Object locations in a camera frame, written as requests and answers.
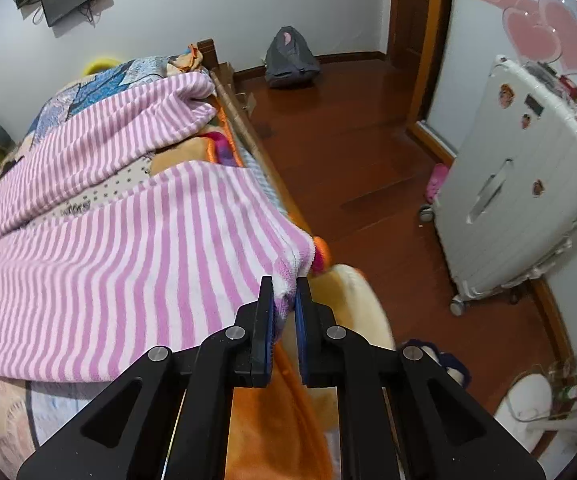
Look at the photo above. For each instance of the wooden door frame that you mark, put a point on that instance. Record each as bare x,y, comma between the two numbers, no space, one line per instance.
438,35

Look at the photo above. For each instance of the grey backpack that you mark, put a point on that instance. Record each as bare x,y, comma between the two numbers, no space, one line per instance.
291,60

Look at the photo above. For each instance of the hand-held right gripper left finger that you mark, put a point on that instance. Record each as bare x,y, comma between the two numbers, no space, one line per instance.
270,350

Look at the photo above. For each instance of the pink slipper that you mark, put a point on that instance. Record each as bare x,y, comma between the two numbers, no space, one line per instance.
437,180

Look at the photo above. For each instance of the yellow foam tube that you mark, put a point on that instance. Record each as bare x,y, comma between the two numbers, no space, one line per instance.
96,65

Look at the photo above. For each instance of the blue patchwork blanket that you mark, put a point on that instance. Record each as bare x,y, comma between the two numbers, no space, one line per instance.
103,80

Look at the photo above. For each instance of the dark blue slippers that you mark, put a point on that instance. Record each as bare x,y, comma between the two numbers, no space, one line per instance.
448,360

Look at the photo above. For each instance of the orange fleece blanket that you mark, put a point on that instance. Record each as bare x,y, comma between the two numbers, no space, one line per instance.
268,435

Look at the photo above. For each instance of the wooden bed frame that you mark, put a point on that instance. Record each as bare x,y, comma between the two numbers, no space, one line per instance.
208,52

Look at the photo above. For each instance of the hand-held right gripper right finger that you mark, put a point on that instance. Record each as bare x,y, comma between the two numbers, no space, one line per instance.
300,350

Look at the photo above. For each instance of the pink striped pants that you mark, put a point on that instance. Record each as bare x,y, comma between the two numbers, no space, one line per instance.
118,270

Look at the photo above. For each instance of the pink heart wall decal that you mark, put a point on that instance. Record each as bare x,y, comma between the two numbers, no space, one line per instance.
533,30

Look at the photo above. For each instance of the white hard suitcase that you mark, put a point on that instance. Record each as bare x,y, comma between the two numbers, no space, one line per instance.
508,185

